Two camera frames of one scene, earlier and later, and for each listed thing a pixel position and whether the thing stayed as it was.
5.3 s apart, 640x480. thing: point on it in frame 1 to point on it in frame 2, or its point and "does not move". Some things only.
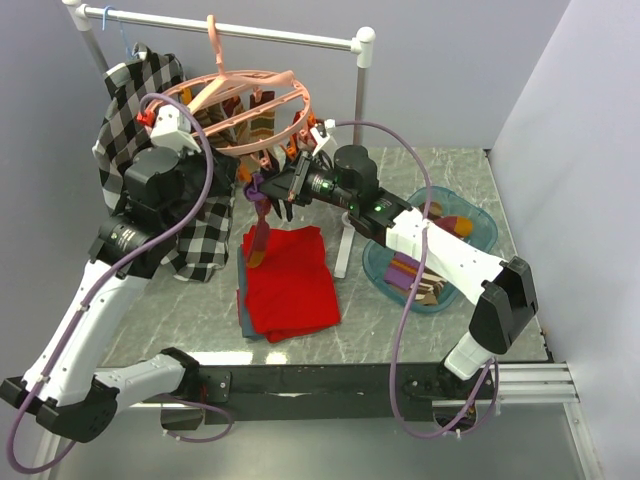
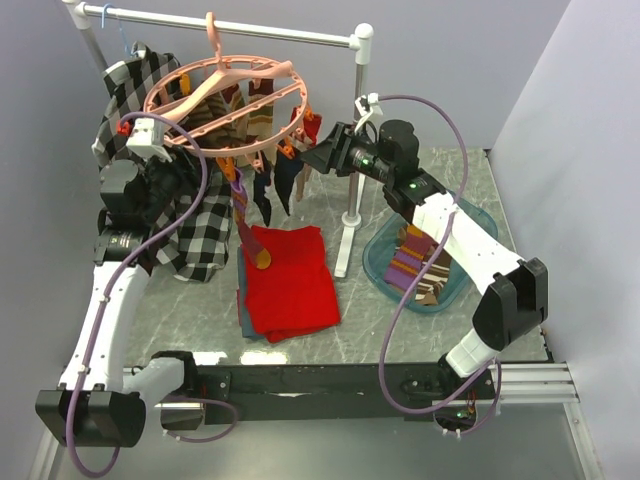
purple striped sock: x=402 y=271 does not move
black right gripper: x=279 y=186 to x=336 y=149
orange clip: x=243 y=173 to x=228 y=166
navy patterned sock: x=289 y=210 to x=260 y=182
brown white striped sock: x=428 y=289 does not move
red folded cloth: x=292 y=290 does not move
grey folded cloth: x=241 y=277 does not move
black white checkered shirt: x=201 y=249 does not move
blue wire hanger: x=129 y=54 does not move
